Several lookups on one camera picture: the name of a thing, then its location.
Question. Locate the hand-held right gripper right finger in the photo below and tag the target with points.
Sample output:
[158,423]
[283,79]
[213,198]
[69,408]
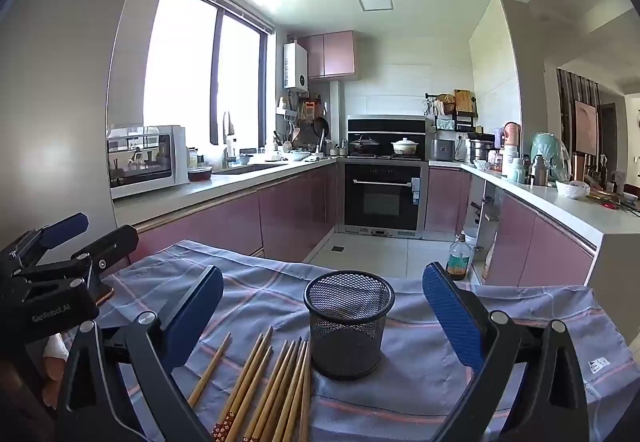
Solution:
[450,317]

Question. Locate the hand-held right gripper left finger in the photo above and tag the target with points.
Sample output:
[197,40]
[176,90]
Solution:
[195,317]

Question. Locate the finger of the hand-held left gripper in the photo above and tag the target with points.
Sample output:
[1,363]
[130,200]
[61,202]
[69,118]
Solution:
[62,227]
[115,242]

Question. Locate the black mesh utensil holder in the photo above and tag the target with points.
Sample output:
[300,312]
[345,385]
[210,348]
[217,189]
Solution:
[345,342]

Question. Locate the bunch of wooden chopsticks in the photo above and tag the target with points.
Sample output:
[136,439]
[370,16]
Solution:
[280,387]

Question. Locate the person's left hand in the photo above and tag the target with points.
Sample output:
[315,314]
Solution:
[51,367]

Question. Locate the cooking oil bottle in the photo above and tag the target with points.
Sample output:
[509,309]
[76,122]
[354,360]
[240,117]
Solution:
[458,262]

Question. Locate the blue checked tablecloth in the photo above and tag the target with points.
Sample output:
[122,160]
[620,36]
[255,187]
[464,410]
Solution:
[400,372]

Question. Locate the white bucket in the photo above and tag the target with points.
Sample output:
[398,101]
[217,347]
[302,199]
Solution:
[471,234]

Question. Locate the white toaster oven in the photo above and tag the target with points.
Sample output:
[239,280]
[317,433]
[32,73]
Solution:
[145,162]

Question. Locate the pink base cabinets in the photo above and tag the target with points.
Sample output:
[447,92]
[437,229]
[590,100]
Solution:
[550,252]
[285,217]

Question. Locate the black built-in oven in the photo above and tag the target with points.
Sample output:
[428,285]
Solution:
[385,197]

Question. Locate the steel sink faucet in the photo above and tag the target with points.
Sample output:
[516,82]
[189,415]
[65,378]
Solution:
[228,142]

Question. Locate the pale green jar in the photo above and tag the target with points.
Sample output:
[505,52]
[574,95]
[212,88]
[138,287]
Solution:
[519,171]

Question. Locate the white bottle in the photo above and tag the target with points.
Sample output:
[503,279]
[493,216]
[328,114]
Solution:
[509,162]

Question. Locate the steel cooking pot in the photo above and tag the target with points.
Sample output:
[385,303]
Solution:
[481,151]

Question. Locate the steel thermos flask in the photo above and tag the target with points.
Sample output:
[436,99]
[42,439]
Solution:
[538,172]

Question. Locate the white casserole pot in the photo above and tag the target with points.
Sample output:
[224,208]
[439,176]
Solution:
[404,147]

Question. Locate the white plastic bag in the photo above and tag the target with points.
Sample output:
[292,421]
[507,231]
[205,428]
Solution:
[572,189]

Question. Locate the white bowl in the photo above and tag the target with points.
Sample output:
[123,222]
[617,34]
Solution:
[297,156]

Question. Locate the black pot with glass lid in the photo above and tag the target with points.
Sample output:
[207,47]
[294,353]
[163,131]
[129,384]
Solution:
[365,146]

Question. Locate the pink kettle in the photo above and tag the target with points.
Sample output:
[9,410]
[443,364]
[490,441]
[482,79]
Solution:
[511,135]

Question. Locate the large kitchen window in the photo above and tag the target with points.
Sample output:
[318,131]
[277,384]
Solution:
[185,62]

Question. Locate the green fan in plastic cover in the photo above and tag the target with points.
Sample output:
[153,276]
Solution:
[552,152]

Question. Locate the black cooker hood panel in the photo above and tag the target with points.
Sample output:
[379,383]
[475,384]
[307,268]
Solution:
[387,125]

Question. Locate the wooden cutting board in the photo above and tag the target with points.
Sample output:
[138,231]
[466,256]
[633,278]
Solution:
[463,101]

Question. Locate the black frying pan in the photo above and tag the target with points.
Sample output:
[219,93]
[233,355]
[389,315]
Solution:
[321,127]

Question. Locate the black wall rack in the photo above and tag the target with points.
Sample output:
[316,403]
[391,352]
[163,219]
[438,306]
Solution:
[462,122]

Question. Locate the white wall water heater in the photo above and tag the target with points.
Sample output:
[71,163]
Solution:
[295,67]

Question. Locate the pink wall cabinet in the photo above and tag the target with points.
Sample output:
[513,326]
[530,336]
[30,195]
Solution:
[330,55]

